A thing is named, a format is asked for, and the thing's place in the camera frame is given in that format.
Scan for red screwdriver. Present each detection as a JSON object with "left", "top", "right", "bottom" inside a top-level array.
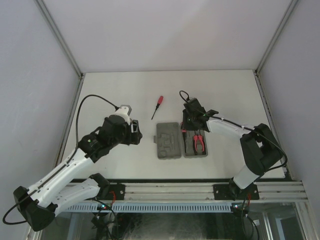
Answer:
[
  {"left": 181, "top": 128, "right": 187, "bottom": 152},
  {"left": 151, "top": 95, "right": 164, "bottom": 120}
]

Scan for red black pliers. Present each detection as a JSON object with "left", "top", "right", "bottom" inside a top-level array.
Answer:
[{"left": 193, "top": 133, "right": 206, "bottom": 155}]

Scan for grey plastic tool case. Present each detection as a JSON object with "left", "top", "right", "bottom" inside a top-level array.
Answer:
[{"left": 153, "top": 122, "right": 208, "bottom": 160}]

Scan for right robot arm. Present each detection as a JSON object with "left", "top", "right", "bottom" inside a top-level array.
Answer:
[{"left": 182, "top": 97, "right": 288, "bottom": 200}]

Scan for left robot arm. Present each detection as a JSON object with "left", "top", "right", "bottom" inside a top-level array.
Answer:
[{"left": 13, "top": 114, "right": 143, "bottom": 232}]

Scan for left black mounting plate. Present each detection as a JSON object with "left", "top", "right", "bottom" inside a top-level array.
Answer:
[{"left": 96, "top": 183, "right": 126, "bottom": 201}]

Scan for black mounting plate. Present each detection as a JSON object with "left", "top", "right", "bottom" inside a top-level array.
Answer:
[
  {"left": 213, "top": 183, "right": 260, "bottom": 201},
  {"left": 96, "top": 183, "right": 126, "bottom": 201}
]

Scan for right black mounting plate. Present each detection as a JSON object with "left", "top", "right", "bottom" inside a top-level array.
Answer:
[{"left": 213, "top": 183, "right": 260, "bottom": 201}]

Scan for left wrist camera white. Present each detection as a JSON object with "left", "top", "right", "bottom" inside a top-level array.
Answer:
[{"left": 115, "top": 104, "right": 132, "bottom": 125}]

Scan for left aluminium frame post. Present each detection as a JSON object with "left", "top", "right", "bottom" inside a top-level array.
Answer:
[{"left": 34, "top": 0, "right": 84, "bottom": 161}]

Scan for aluminium frame post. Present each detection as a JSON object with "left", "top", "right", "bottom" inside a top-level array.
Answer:
[
  {"left": 34, "top": 0, "right": 84, "bottom": 161},
  {"left": 254, "top": 0, "right": 301, "bottom": 162}
]

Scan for right black cable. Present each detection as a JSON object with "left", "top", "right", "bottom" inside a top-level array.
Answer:
[{"left": 178, "top": 90, "right": 288, "bottom": 171}]

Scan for black cable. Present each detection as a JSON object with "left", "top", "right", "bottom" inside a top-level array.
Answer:
[
  {"left": 2, "top": 94, "right": 121, "bottom": 225},
  {"left": 178, "top": 90, "right": 288, "bottom": 171}
]

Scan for right aluminium frame post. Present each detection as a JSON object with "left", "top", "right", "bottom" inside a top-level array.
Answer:
[{"left": 254, "top": 0, "right": 301, "bottom": 162}]

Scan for grey slotted cable duct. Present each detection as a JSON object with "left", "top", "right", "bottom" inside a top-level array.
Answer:
[{"left": 64, "top": 202, "right": 233, "bottom": 213}]

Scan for left black cable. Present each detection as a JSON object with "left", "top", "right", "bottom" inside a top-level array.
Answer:
[{"left": 2, "top": 94, "right": 121, "bottom": 225}]

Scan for aluminium front rail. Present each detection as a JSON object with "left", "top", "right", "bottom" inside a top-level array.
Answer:
[{"left": 62, "top": 181, "right": 307, "bottom": 201}]

